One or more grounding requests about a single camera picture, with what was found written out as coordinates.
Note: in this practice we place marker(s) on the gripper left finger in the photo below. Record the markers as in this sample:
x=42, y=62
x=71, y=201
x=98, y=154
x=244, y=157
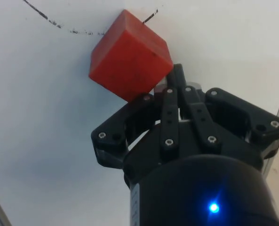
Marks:
x=120, y=131

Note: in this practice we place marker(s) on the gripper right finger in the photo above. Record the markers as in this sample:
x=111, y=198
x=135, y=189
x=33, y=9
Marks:
x=238, y=113

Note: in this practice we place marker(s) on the red cube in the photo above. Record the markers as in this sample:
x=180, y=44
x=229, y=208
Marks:
x=129, y=63

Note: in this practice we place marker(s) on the whiteboard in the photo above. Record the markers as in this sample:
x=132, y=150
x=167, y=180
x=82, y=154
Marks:
x=40, y=117

